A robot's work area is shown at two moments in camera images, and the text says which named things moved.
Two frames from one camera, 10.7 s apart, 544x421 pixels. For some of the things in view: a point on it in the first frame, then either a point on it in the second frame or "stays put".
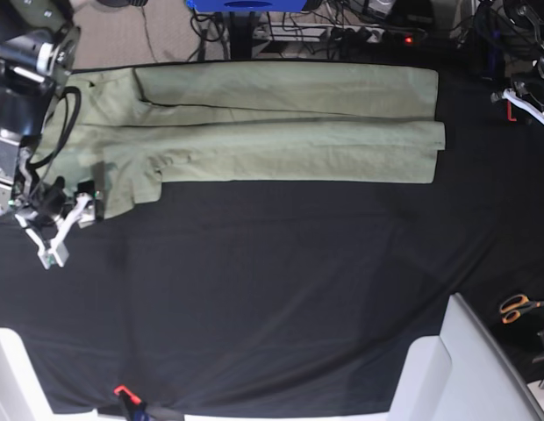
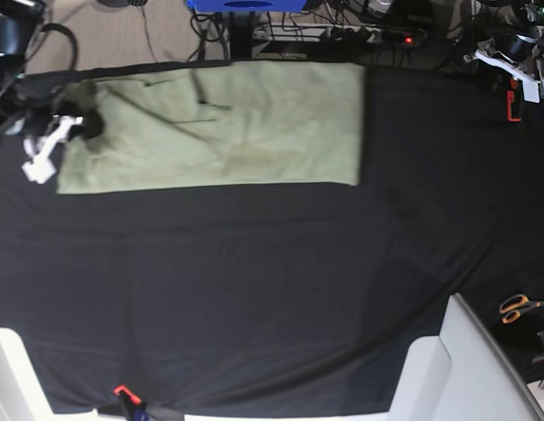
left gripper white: x=84 y=213 → x=41 y=168
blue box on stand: x=208 y=6 stays put
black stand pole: x=240 y=36 stays put
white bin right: x=464 y=374 stays put
